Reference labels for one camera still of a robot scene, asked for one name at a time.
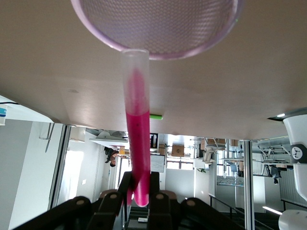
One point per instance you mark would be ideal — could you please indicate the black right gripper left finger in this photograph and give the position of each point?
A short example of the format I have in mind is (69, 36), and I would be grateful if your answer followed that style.
(96, 213)

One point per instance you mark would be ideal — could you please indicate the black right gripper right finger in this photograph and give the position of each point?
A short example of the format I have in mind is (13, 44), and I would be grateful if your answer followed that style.
(172, 215)

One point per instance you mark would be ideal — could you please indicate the pink highlighter pen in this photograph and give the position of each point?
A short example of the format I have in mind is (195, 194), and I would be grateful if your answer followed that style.
(138, 143)

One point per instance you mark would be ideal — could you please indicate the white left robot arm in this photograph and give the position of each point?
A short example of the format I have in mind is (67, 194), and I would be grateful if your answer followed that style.
(298, 167)

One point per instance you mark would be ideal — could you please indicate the pink mesh pen holder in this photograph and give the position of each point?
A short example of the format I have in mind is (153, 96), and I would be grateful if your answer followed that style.
(168, 24)

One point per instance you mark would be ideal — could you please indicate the white notice board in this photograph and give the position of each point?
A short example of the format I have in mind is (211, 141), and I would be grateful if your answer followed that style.
(158, 164)

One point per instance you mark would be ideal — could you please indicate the person in dark clothes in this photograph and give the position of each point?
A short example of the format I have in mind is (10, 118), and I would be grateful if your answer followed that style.
(111, 157)

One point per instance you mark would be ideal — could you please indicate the brown cardboard box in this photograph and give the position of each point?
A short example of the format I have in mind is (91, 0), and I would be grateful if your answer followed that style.
(178, 151)

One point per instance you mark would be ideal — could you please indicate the green highlighter pen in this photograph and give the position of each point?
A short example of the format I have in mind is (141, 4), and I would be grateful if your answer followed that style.
(156, 117)

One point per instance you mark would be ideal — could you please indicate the grey metal post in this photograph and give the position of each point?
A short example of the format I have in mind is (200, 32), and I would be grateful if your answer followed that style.
(248, 187)

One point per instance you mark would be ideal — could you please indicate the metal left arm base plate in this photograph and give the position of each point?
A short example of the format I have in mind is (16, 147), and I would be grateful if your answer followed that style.
(278, 116)

